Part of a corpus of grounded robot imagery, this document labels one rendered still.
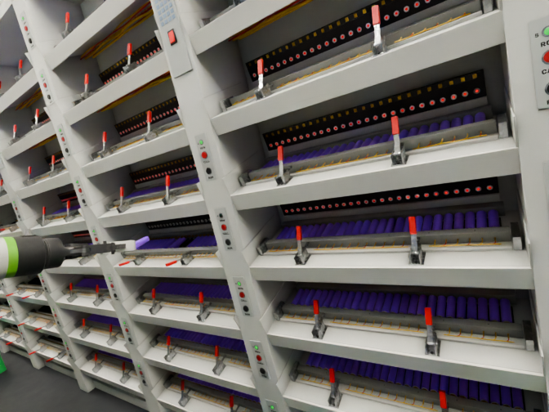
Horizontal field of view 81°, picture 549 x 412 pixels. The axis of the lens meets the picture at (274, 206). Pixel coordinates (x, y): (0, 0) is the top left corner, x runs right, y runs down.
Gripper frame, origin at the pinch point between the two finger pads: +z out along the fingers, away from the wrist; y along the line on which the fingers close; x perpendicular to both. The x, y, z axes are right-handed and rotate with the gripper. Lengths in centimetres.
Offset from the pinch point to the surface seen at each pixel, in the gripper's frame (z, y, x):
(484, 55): 25, -92, -33
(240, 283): 16.8, -30.5, 12.8
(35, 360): 34, 175, 75
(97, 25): -4, 1, -66
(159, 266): 16.2, 5.5, 8.1
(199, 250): 19.5, -11.4, 3.5
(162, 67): 1, -22, -47
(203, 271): 16.7, -15.8, 9.8
